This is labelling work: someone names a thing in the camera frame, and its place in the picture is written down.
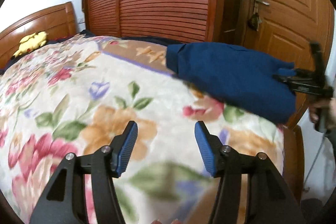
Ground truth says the yellow Pikachu plush toy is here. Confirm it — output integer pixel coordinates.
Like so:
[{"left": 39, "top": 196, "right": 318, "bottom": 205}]
[{"left": 13, "top": 31, "right": 48, "bottom": 57}]

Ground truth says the metal door handle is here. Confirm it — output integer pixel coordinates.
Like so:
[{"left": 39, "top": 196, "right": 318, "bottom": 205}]
[{"left": 247, "top": 0, "right": 270, "bottom": 31}]

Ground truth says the wooden room door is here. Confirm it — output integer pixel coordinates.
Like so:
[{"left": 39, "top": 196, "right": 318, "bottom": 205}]
[{"left": 240, "top": 0, "right": 336, "bottom": 127}]

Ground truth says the navy blue suit jacket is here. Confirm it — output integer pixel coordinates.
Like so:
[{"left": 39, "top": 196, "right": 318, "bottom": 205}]
[{"left": 166, "top": 42, "right": 296, "bottom": 124}]

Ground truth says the floral bed blanket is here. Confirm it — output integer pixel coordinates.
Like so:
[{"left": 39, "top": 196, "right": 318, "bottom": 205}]
[{"left": 1, "top": 35, "right": 284, "bottom": 223}]

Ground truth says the wooden bed headboard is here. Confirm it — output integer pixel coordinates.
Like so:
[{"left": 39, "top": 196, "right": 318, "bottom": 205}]
[{"left": 0, "top": 2, "right": 76, "bottom": 69}]

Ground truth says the person's right hand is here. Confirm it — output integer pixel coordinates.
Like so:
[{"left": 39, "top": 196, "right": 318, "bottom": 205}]
[{"left": 309, "top": 98, "right": 336, "bottom": 130}]

